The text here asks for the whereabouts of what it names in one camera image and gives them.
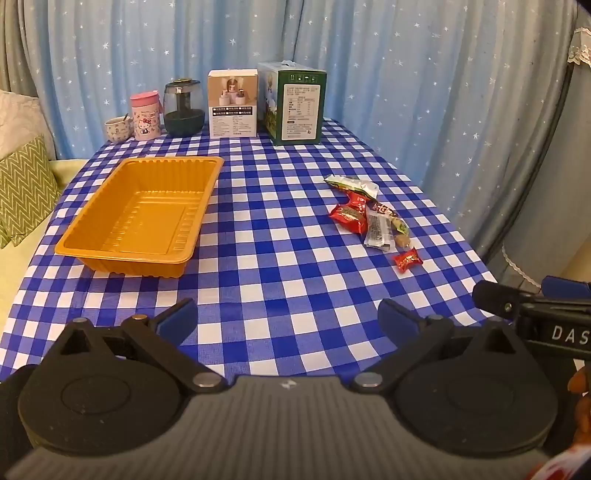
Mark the dark candy wrapper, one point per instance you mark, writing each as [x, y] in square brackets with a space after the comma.
[382, 209]

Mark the yellow-green sofa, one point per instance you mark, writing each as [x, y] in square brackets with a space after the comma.
[23, 272]

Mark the lace-trimmed cloth cover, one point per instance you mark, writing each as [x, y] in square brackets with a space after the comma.
[554, 184]

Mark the white cardboard box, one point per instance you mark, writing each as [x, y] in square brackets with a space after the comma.
[232, 106]

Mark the green zigzag cushion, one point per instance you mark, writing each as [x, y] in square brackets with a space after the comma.
[25, 189]

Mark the blue checkered tablecloth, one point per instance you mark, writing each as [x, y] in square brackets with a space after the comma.
[277, 277]

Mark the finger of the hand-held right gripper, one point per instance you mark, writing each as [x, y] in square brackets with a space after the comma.
[494, 295]
[565, 288]

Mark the yellow snack packet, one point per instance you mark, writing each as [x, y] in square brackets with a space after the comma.
[400, 230]

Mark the white cushion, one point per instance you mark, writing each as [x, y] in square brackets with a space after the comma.
[18, 115]

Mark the floral ceramic cup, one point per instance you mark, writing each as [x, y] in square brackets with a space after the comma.
[116, 131]

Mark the blue starry curtain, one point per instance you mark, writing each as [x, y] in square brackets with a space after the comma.
[392, 69]

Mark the red snack packet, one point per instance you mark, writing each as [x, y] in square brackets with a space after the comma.
[348, 214]

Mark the green cardboard box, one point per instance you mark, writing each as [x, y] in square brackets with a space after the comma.
[300, 108]

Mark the dark green glass jar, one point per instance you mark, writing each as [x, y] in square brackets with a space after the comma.
[183, 115]

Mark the yellow plastic tray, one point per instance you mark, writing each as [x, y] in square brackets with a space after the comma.
[138, 217]

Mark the person's right hand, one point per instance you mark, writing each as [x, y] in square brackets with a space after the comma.
[581, 382]

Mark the small red candy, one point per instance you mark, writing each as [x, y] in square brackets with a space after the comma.
[407, 261]

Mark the pink cartoon thermos cup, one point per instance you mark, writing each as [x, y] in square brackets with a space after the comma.
[145, 117]

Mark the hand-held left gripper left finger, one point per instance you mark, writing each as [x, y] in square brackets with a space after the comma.
[178, 319]

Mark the red white clothing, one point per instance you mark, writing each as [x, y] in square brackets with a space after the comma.
[561, 466]

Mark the green white snack packet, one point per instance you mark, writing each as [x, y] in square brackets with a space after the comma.
[353, 185]

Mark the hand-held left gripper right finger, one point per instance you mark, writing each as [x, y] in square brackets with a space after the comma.
[397, 319]

